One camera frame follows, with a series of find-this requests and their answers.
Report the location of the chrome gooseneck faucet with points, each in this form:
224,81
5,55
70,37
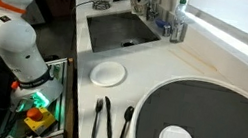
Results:
152,13

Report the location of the stainless steel sink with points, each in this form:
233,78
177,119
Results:
117,30

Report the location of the black plastic fork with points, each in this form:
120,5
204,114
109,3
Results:
96,121

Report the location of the plastic bottle with green cap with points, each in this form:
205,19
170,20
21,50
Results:
178,24

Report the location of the round black tray white rim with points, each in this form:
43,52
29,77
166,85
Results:
207,113

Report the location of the yellow emergency stop box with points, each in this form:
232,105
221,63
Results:
39,122

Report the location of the white round plate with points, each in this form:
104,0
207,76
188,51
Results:
108,73

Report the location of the black plastic spoon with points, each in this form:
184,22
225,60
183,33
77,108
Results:
127,113

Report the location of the small chrome dispenser knob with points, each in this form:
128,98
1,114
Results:
166,30

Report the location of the blue sponge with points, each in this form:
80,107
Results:
160,23

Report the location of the black plastic knife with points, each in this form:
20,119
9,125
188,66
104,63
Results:
108,118

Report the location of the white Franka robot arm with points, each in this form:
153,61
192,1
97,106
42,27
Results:
8,36

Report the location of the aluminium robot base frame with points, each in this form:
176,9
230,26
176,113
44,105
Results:
64,103

